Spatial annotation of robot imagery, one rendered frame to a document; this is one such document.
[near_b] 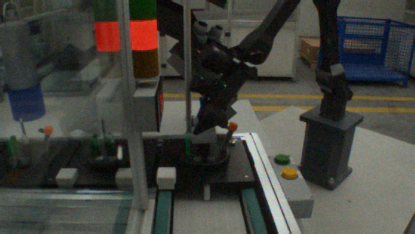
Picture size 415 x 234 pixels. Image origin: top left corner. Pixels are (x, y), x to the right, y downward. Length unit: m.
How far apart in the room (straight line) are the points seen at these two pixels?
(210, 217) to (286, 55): 4.34
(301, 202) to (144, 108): 0.43
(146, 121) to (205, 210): 0.31
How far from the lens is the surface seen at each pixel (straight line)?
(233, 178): 0.81
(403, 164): 1.27
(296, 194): 0.80
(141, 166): 0.67
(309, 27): 9.72
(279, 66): 5.01
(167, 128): 1.33
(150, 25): 0.57
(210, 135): 0.84
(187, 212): 0.79
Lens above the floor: 1.42
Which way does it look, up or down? 23 degrees down
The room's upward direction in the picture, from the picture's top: straight up
